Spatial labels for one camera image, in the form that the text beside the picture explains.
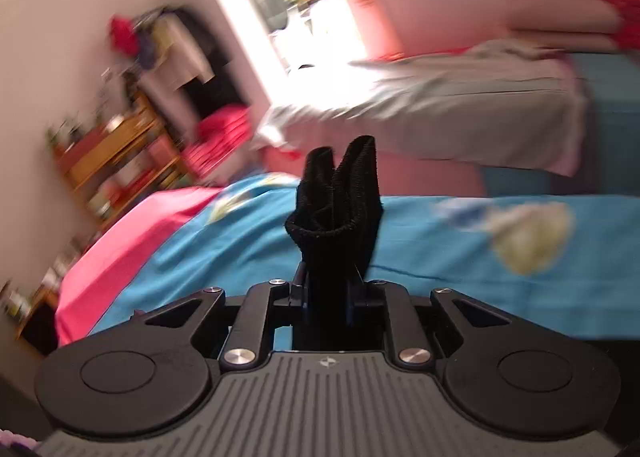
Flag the black knit pants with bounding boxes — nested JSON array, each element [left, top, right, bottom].
[[285, 136, 383, 352]]

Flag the red folded clothes pile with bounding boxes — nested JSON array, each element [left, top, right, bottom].
[[181, 104, 252, 180]]

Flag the wooden shelf rack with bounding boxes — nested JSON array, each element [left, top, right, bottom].
[[47, 91, 193, 232]]

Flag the pink red blanket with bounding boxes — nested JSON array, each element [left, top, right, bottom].
[[54, 188, 221, 347]]

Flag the hanging dark clothes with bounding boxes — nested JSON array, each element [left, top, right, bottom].
[[108, 6, 246, 131]]

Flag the grey pink pillow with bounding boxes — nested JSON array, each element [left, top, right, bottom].
[[256, 39, 587, 176]]

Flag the blue floral bed sheet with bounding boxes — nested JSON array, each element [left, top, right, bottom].
[[92, 173, 639, 340]]

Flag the pink bolster pillow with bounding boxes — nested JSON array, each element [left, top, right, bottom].
[[500, 0, 623, 53]]

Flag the red fabric at headboard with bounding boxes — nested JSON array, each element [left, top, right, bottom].
[[602, 0, 640, 50]]

